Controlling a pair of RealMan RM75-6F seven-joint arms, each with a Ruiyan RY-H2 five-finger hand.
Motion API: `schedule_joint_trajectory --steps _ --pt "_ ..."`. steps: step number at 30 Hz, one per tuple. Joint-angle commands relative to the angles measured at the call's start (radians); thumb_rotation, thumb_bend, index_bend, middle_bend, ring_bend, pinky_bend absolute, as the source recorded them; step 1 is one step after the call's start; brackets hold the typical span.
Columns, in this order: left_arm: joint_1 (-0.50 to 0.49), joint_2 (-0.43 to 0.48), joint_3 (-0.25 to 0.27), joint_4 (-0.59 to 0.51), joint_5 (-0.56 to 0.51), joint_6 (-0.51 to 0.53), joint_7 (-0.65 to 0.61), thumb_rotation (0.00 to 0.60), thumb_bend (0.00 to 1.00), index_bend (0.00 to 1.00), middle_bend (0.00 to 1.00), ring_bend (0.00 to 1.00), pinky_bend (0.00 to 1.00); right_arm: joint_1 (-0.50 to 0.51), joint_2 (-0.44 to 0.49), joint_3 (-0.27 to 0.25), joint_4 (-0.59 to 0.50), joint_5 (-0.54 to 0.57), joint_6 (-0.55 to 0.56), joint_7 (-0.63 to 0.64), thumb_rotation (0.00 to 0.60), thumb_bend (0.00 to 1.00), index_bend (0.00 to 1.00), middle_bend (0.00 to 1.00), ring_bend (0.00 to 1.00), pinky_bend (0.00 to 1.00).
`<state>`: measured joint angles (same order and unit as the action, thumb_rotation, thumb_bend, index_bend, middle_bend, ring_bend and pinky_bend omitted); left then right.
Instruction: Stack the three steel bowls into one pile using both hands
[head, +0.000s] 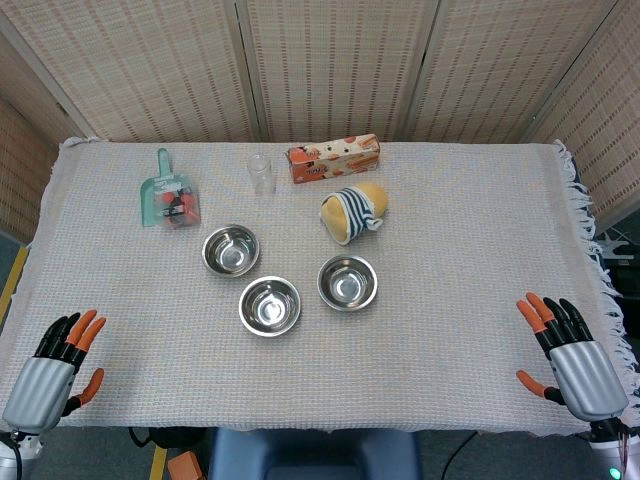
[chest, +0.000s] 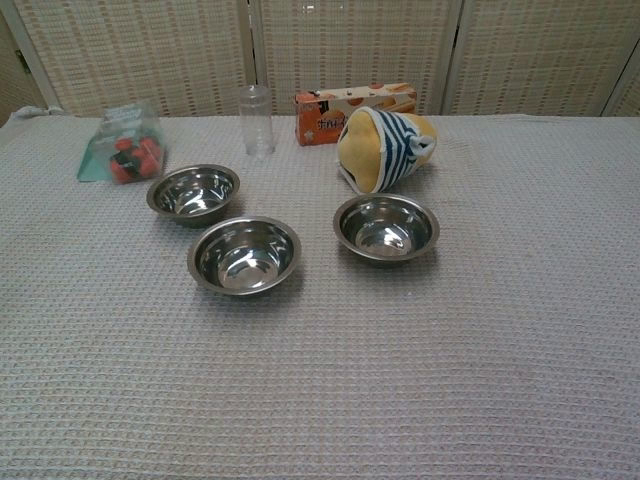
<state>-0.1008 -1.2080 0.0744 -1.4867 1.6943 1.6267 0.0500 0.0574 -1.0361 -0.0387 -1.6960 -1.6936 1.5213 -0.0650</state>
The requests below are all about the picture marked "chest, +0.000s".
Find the small stainless steel bowl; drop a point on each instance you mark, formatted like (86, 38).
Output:
(385, 232)
(245, 260)
(192, 192)

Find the yellow plush toy striped cloth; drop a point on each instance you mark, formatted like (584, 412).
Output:
(367, 150)

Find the orange biscuit box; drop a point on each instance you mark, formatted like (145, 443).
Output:
(320, 125)

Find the clear plastic bottle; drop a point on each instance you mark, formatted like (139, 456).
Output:
(256, 122)

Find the grey waffle tablecloth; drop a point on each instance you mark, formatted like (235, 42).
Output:
(320, 375)

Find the woven folding screen panel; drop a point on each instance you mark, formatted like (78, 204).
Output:
(350, 45)
(540, 50)
(135, 50)

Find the clear bag of red caps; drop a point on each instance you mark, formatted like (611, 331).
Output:
(131, 155)

